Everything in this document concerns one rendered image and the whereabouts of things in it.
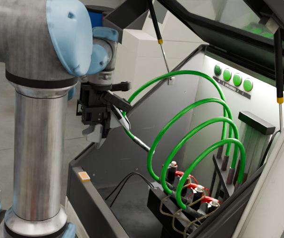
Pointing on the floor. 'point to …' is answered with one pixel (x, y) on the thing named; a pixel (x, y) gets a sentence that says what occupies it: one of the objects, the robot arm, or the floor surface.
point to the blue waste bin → (96, 14)
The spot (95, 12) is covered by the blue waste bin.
